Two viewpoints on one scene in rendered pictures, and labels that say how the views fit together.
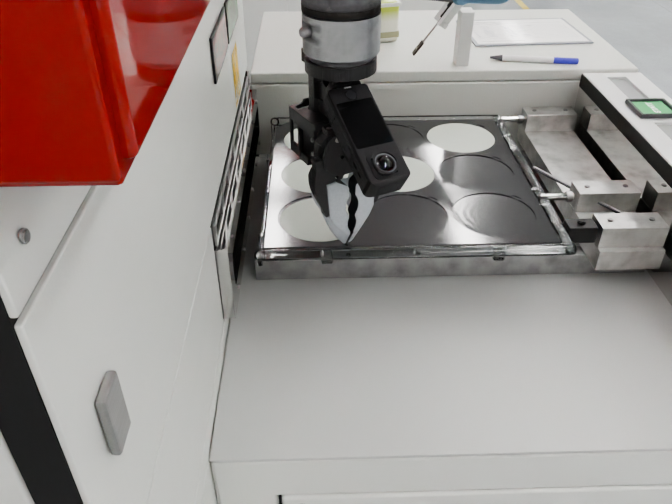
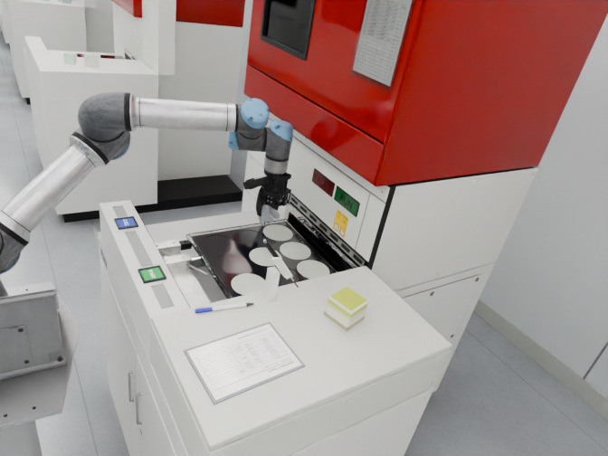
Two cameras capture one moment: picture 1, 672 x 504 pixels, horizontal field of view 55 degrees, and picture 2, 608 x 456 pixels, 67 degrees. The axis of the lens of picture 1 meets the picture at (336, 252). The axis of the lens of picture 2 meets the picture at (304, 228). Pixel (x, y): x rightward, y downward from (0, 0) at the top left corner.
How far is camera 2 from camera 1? 1.95 m
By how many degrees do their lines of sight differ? 106
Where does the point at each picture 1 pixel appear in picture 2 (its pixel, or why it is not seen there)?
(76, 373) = not seen: hidden behind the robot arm
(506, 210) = (214, 246)
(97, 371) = not seen: hidden behind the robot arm
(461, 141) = (247, 280)
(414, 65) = (293, 289)
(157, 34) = (250, 90)
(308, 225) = (280, 229)
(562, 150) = (194, 300)
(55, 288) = not seen: hidden behind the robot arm
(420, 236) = (241, 232)
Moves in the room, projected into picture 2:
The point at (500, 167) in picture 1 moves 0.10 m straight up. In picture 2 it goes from (223, 268) to (225, 239)
